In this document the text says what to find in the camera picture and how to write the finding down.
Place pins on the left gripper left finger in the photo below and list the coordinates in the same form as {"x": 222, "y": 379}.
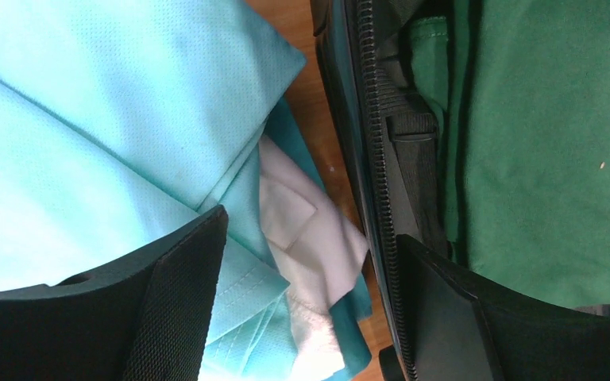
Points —
{"x": 143, "y": 316}

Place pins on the dark green shirt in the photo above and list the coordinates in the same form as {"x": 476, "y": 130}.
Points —
{"x": 521, "y": 91}

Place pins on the light mint shirt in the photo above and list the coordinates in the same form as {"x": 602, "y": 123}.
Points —
{"x": 121, "y": 121}

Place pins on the white shirt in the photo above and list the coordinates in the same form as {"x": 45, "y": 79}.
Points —
{"x": 316, "y": 249}

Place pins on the teal shirt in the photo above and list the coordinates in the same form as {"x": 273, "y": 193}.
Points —
{"x": 283, "y": 130}

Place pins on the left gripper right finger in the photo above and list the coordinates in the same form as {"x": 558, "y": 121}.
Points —
{"x": 452, "y": 324}

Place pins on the black open suitcase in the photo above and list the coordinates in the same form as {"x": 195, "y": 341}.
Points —
{"x": 389, "y": 134}

